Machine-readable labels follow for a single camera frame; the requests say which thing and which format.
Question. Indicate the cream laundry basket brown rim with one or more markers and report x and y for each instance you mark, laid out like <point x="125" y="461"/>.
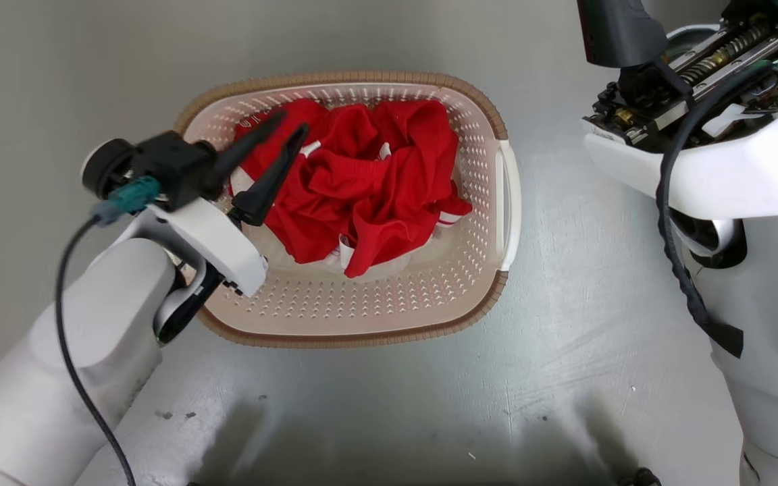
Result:
<point x="362" y="304"/>

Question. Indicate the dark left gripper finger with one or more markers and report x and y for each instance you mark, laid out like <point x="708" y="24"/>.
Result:
<point x="240" y="152"/>
<point x="271" y="182"/>

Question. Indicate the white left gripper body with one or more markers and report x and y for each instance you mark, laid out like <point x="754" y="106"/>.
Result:
<point x="217" y="243"/>

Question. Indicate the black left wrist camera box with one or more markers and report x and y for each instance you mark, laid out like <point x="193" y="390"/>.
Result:
<point x="173" y="165"/>

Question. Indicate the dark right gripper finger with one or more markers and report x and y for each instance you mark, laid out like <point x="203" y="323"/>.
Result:
<point x="615" y="30"/>
<point x="757" y="10"/>

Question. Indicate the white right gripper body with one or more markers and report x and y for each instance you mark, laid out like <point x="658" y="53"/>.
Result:
<point x="754" y="169"/>

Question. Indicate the black round base wheel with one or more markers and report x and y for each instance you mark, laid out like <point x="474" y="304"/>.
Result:
<point x="647" y="478"/>

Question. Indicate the red jersey with striped cuffs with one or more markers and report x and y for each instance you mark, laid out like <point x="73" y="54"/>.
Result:
<point x="375" y="216"/>

